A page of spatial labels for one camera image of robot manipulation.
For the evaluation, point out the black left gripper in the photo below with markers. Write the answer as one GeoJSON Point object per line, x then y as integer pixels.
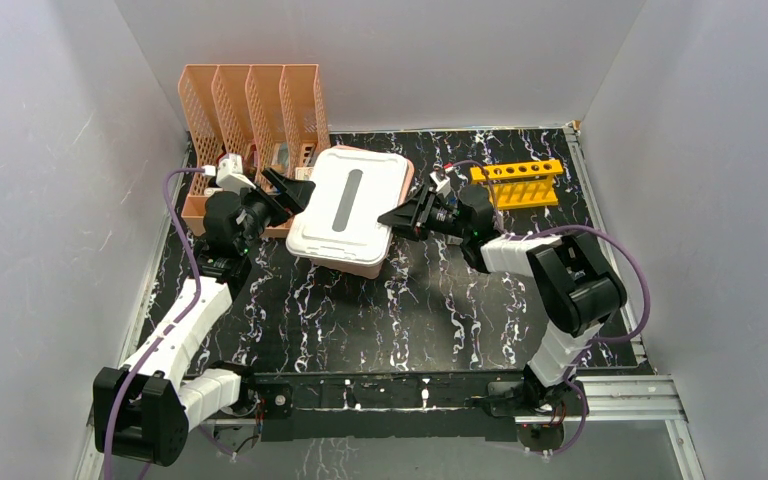
{"type": "Point", "coordinates": [297, 194]}

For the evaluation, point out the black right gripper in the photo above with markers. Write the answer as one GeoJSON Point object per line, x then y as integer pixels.
{"type": "Point", "coordinates": [411, 218]}

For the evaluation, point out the white container lid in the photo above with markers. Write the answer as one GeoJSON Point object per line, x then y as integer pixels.
{"type": "Point", "coordinates": [347, 205]}

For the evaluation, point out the pink plastic bin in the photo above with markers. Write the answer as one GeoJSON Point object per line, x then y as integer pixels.
{"type": "Point", "coordinates": [357, 258]}

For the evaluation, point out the yellow test tube rack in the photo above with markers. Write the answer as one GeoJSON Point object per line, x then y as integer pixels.
{"type": "Point", "coordinates": [520, 185]}

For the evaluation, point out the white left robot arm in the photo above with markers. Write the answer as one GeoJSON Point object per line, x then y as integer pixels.
{"type": "Point", "coordinates": [145, 408]}

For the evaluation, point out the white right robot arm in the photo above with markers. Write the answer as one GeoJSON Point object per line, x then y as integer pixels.
{"type": "Point", "coordinates": [578, 287]}

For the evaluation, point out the pink desk organizer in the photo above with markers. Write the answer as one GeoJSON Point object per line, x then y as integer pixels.
{"type": "Point", "coordinates": [273, 115]}

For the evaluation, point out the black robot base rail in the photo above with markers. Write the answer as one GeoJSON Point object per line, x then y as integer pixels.
{"type": "Point", "coordinates": [493, 405]}

